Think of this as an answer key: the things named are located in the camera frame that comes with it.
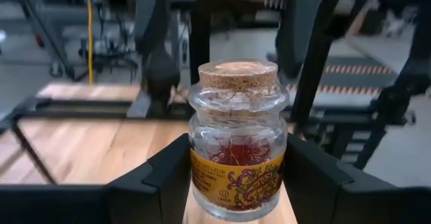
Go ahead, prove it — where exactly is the hazard-striped floor ramp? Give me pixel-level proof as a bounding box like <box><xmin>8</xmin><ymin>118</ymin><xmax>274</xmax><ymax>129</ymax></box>
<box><xmin>317</xmin><ymin>56</ymin><xmax>399</xmax><ymax>109</ymax></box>

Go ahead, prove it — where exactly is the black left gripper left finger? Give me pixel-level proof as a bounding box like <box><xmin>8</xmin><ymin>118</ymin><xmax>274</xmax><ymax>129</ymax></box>
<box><xmin>0</xmin><ymin>133</ymin><xmax>193</xmax><ymax>224</ymax></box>

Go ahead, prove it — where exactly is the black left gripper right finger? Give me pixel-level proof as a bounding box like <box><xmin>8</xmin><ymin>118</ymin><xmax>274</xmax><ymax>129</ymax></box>
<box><xmin>282</xmin><ymin>133</ymin><xmax>431</xmax><ymax>224</ymax></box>

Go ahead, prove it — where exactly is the saffron glass jar cork lid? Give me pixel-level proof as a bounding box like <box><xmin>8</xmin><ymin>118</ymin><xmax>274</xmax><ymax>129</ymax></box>
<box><xmin>187</xmin><ymin>59</ymin><xmax>290</xmax><ymax>223</ymax></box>

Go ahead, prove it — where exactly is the yellow cable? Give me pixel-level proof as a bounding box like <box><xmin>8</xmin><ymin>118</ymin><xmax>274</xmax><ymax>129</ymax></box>
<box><xmin>85</xmin><ymin>0</ymin><xmax>96</xmax><ymax>85</ymax></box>

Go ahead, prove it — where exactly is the black aluminium rig frame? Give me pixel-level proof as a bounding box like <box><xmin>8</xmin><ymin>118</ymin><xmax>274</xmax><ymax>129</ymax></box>
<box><xmin>0</xmin><ymin>0</ymin><xmax>431</xmax><ymax>171</ymax></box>

